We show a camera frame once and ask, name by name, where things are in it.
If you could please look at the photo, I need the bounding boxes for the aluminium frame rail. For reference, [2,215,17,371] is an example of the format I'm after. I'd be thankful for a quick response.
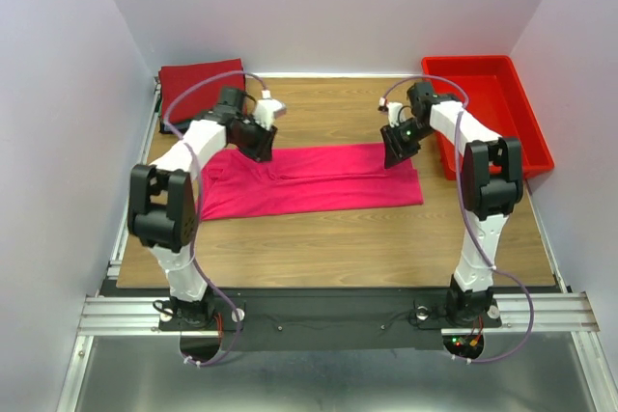
[57,293,599,411]

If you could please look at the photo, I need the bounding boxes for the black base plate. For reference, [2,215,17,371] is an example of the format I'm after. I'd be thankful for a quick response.
[153,288,501,351]

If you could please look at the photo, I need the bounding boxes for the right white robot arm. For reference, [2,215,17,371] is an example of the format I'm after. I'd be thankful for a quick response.
[379,81,523,325]

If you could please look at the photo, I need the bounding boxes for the folded dark red shirt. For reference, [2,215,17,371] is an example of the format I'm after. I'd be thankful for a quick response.
[158,58,245,124]

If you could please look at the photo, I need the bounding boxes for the pink t shirt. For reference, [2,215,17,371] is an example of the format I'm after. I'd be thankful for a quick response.
[201,144,424,221]

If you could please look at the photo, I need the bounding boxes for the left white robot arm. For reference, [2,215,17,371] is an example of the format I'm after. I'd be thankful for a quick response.
[127,88,286,329]

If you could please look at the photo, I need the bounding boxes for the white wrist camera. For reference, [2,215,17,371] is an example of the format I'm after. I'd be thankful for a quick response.
[252,90,287,130]
[378,97,407,128]

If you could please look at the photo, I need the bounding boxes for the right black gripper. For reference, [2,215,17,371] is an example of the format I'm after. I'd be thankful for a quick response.
[379,118,435,169]

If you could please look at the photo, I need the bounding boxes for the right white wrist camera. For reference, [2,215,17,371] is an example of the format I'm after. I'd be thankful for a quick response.
[378,97,407,128]

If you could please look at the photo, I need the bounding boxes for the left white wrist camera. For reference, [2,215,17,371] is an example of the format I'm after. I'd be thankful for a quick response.
[252,90,287,130]

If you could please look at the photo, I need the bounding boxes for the red plastic bin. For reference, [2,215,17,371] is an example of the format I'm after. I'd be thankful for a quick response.
[421,55,554,179]

